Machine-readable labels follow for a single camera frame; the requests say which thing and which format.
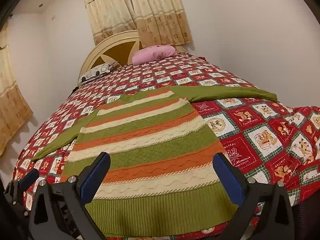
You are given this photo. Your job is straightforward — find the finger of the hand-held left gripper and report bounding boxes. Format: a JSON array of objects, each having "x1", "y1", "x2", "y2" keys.
[{"x1": 4, "y1": 169, "x2": 40, "y2": 220}]

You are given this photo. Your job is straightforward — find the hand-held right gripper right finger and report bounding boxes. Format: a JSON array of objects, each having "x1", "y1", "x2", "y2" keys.
[{"x1": 212, "y1": 152, "x2": 297, "y2": 240}]

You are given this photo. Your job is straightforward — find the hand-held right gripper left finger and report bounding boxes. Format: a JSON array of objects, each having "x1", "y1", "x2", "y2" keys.
[{"x1": 31, "y1": 152, "x2": 112, "y2": 240}]

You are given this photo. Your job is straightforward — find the striped green orange knit sweater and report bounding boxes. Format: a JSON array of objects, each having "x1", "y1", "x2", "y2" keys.
[{"x1": 31, "y1": 85, "x2": 278, "y2": 238}]

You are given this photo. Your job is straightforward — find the red checkered printed blanket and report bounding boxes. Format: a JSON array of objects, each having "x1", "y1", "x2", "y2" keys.
[{"x1": 11, "y1": 51, "x2": 320, "y2": 240}]

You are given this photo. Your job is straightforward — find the beige floral side curtain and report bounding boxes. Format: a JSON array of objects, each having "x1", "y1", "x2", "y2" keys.
[{"x1": 0, "y1": 22, "x2": 33, "y2": 156}]

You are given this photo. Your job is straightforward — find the dark cloth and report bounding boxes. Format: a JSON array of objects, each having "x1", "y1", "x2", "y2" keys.
[{"x1": 295, "y1": 197, "x2": 320, "y2": 240}]

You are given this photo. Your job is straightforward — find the white patterned pillow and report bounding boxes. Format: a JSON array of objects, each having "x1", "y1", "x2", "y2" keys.
[{"x1": 78, "y1": 60, "x2": 122, "y2": 85}]

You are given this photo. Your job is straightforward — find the cream wooden headboard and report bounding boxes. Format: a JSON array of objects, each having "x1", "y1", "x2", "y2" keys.
[{"x1": 79, "y1": 29, "x2": 187, "y2": 85}]

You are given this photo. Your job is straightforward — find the pink pillow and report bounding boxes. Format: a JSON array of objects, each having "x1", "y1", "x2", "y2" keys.
[{"x1": 132, "y1": 44, "x2": 177, "y2": 65}]

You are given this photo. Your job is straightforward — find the beige floral window curtain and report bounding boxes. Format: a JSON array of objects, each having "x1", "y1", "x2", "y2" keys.
[
  {"x1": 82, "y1": 0, "x2": 137, "y2": 47},
  {"x1": 132, "y1": 0, "x2": 193, "y2": 48}
]

